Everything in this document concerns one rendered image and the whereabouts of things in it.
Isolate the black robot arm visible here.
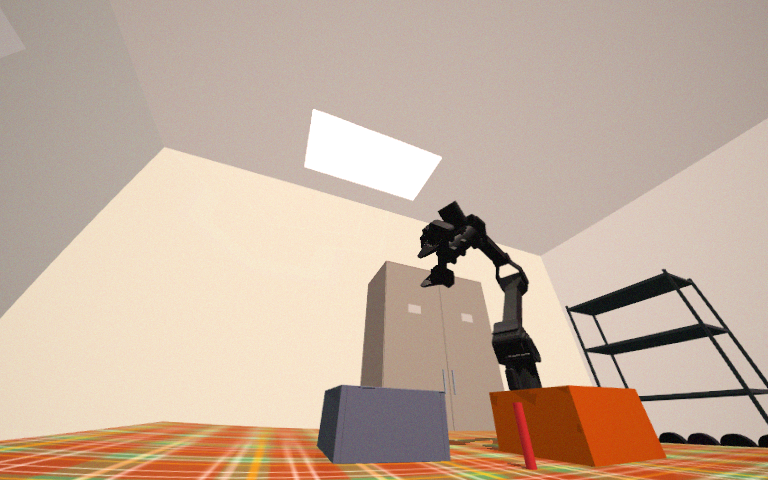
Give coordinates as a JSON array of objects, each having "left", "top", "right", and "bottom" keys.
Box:
[{"left": 438, "top": 201, "right": 543, "bottom": 391}]

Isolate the red peg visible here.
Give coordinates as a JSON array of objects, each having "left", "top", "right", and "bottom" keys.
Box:
[{"left": 512, "top": 402, "right": 538, "bottom": 470}]

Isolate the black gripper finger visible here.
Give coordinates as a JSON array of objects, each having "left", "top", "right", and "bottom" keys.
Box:
[
  {"left": 417, "top": 228, "right": 449, "bottom": 259},
  {"left": 420, "top": 269, "right": 449, "bottom": 288}
]

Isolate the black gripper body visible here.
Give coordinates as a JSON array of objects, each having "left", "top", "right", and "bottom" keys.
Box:
[{"left": 429, "top": 220, "right": 469, "bottom": 288}]

